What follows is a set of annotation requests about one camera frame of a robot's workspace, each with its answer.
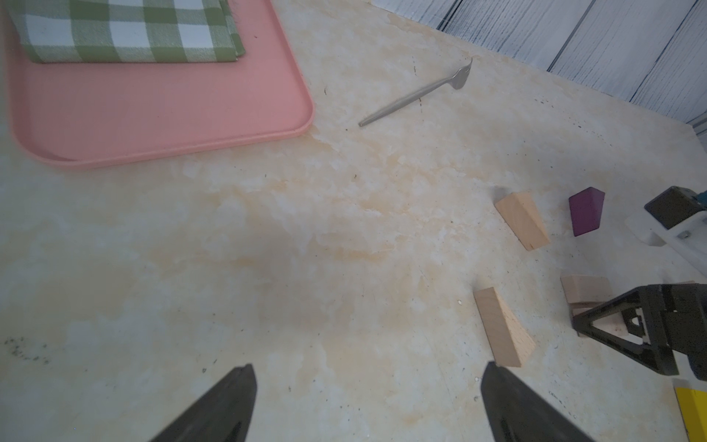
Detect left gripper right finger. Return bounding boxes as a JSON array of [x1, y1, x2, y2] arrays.
[[481, 361, 592, 442]]

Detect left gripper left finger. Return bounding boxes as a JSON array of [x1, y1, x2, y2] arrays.
[[152, 364, 257, 442]]

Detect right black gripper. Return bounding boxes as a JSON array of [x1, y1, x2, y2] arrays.
[[572, 284, 706, 381]]

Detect wooden rectangular block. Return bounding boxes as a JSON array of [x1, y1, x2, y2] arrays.
[[561, 274, 614, 307]]

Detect wooden triangle block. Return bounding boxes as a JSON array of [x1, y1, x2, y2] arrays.
[[473, 287, 536, 368], [495, 192, 551, 252]]

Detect purple triangular block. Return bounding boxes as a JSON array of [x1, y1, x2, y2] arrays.
[[568, 187, 605, 237]]

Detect yellow block right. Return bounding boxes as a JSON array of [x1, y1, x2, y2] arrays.
[[675, 387, 707, 442]]

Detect metal fork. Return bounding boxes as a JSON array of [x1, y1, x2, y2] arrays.
[[358, 61, 473, 128]]

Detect pink plastic tray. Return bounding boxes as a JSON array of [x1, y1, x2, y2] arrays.
[[1, 1, 315, 168]]

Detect green checkered cloth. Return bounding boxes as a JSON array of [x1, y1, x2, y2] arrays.
[[4, 0, 246, 64]]

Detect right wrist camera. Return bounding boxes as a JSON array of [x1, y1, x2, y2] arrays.
[[625, 186, 706, 276]]

